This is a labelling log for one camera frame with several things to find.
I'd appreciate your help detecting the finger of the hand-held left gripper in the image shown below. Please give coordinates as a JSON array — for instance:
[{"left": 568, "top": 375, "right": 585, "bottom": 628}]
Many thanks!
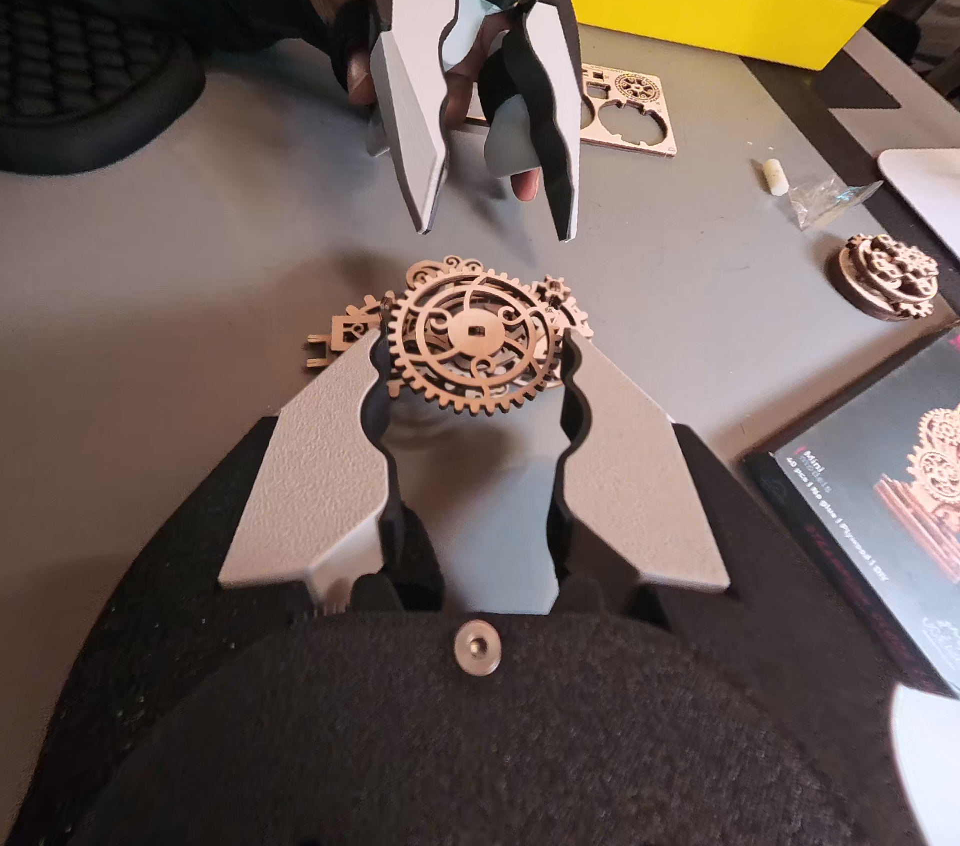
[
  {"left": 367, "top": 0, "right": 460, "bottom": 236},
  {"left": 501, "top": 4, "right": 585, "bottom": 242}
]

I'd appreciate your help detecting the white smooth object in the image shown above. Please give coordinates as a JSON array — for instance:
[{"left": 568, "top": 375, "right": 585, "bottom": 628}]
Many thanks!
[{"left": 888, "top": 682, "right": 960, "bottom": 846}]

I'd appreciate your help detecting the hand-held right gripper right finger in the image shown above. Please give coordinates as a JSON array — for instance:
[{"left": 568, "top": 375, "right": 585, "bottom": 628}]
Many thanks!
[{"left": 555, "top": 334, "right": 732, "bottom": 608}]

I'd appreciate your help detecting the white rounded pad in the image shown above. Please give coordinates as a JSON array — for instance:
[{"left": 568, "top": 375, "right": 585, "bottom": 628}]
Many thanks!
[{"left": 876, "top": 148, "right": 960, "bottom": 241}]

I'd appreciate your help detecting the black mesh chair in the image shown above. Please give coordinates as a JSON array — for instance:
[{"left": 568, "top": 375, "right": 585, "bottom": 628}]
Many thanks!
[{"left": 0, "top": 0, "right": 207, "bottom": 175}]

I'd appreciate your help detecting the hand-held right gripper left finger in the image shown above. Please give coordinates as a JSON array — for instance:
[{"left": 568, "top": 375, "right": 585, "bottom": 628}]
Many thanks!
[{"left": 217, "top": 334, "right": 421, "bottom": 608}]

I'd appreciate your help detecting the black model kit box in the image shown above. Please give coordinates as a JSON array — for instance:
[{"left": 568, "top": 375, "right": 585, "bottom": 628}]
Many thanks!
[{"left": 742, "top": 321, "right": 960, "bottom": 700}]

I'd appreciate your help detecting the long wooden part sheet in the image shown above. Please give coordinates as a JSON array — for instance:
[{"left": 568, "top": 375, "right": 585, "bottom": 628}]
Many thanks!
[{"left": 457, "top": 64, "right": 678, "bottom": 158}]

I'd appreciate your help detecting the small round wooden gear model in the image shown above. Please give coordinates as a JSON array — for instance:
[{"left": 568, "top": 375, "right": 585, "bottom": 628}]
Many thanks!
[{"left": 838, "top": 232, "right": 942, "bottom": 322}]

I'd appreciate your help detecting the large wooden gear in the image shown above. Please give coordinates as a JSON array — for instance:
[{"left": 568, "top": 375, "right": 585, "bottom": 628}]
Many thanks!
[{"left": 387, "top": 274, "right": 570, "bottom": 418}]

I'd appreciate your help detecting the clear plastic bag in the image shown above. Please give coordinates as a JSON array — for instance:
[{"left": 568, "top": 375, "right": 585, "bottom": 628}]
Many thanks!
[{"left": 787, "top": 177, "right": 885, "bottom": 232}]

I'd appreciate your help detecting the wooden clock model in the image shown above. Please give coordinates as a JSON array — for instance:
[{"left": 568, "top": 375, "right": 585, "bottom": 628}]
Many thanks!
[{"left": 306, "top": 253, "right": 595, "bottom": 412}]

